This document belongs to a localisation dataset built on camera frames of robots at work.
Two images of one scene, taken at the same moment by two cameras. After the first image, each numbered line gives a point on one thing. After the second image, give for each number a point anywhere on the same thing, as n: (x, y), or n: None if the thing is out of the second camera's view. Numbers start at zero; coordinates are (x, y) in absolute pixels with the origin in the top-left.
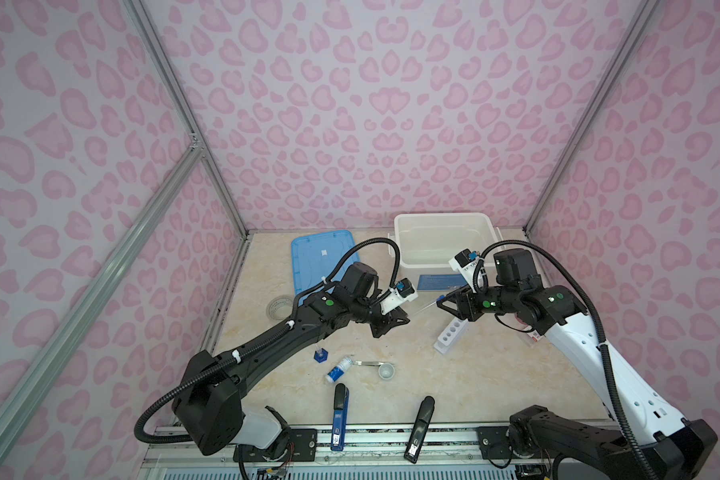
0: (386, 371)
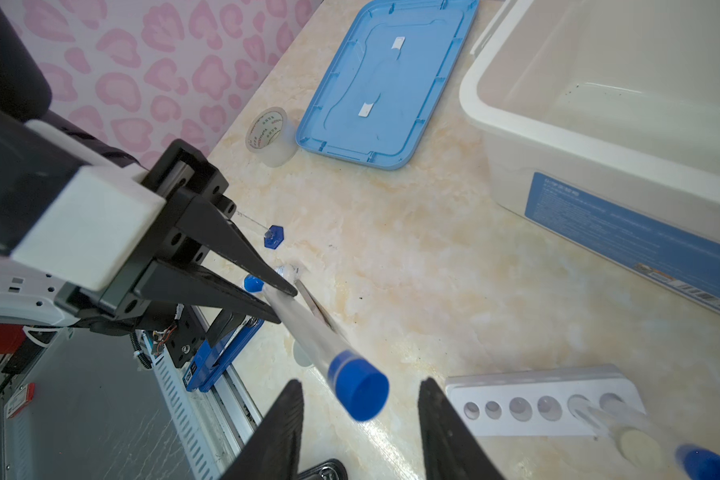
0: (300, 357)
